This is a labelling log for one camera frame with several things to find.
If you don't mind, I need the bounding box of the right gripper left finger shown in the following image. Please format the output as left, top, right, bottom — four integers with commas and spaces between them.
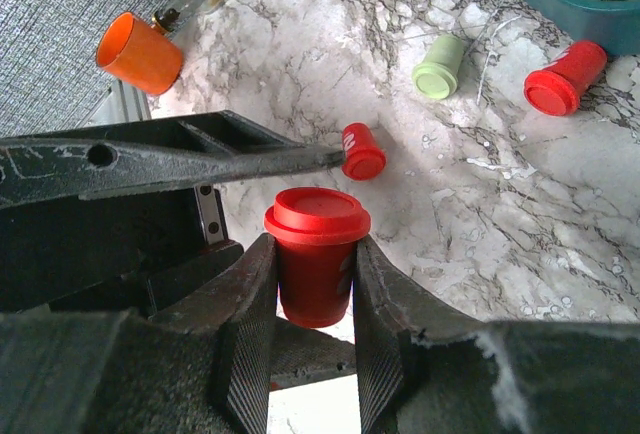
1, 234, 277, 433

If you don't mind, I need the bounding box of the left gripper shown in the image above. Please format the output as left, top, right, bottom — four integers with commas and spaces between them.
1, 110, 345, 314

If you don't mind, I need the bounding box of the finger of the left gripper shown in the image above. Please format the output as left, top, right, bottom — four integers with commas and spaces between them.
270, 318, 356, 390

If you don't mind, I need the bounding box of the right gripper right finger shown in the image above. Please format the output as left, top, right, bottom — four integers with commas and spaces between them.
353, 238, 639, 433

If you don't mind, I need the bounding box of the red capsule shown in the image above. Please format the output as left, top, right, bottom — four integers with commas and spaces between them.
264, 187, 371, 328
523, 40, 608, 116

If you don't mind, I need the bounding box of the red capsule two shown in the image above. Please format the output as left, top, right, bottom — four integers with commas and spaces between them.
342, 123, 386, 181

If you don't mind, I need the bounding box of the green capsule mid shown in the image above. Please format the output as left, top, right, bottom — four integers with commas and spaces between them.
412, 34, 465, 100

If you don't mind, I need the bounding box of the teal storage basket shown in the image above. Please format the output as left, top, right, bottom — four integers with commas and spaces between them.
524, 0, 639, 56

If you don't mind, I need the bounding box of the orange cup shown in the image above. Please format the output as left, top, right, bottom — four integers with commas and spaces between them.
95, 12, 184, 96

